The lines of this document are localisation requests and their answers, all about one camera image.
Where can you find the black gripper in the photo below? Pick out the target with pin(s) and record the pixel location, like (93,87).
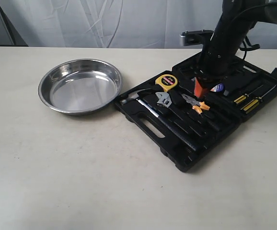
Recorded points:
(216,57)

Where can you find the silver adjustable wrench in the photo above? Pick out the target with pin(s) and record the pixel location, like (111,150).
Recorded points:
(164,99)

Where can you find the black plastic tool case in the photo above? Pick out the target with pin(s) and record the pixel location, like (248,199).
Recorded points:
(228,115)

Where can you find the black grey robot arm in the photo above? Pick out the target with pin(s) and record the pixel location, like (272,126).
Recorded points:
(254,10)

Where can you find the blue white label pack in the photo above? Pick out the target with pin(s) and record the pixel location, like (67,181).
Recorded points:
(218,88)

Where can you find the yellow tape measure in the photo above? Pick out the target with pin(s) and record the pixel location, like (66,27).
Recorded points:
(167,82)

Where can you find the yellow black screwdriver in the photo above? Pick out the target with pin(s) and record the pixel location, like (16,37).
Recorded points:
(255,102)
(248,90)

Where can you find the steel claw hammer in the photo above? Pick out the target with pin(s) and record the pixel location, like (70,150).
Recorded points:
(134,96)

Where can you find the round stainless steel pan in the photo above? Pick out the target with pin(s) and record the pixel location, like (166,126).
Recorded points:
(80,87)

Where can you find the white backdrop curtain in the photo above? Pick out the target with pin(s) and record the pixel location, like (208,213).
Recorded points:
(110,23)

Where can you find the orange handled pliers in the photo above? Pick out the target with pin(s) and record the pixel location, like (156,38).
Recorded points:
(202,110)

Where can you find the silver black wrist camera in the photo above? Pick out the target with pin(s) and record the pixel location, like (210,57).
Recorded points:
(191,38)

